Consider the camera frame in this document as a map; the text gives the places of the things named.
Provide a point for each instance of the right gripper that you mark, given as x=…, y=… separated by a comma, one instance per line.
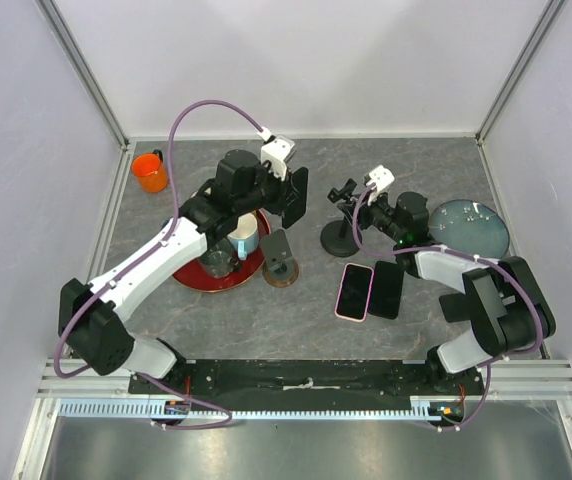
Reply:
x=365, y=209

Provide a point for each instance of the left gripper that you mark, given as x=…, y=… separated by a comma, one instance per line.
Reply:
x=283, y=188

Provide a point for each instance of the black clamp phone stand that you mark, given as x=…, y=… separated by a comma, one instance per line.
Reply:
x=336, y=237

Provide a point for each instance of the pink case phone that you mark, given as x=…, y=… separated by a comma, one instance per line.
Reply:
x=354, y=292

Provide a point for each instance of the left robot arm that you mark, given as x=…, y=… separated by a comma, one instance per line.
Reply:
x=92, y=315

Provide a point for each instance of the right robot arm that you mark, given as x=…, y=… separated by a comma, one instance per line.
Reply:
x=500, y=299

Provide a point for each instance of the grey stand wooden base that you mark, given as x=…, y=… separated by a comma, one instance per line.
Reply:
x=280, y=268

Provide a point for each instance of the light blue mug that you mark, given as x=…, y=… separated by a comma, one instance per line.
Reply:
x=245, y=238

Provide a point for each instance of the blue ceramic plate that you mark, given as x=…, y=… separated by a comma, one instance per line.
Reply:
x=470, y=227

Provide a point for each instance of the round red tray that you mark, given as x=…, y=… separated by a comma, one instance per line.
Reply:
x=193, y=276

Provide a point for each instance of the orange enamel mug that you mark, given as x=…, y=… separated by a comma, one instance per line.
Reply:
x=150, y=172

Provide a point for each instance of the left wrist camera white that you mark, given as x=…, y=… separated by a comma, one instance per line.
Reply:
x=275, y=153

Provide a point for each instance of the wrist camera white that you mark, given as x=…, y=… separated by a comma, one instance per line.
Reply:
x=275, y=153
x=379, y=179

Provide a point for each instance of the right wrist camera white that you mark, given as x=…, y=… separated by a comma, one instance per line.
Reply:
x=379, y=179

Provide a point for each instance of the grey mug black handle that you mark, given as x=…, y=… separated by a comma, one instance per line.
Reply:
x=220, y=260

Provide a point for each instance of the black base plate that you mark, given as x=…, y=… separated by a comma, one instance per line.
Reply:
x=316, y=385

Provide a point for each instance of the slotted cable duct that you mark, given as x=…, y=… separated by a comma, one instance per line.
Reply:
x=143, y=408

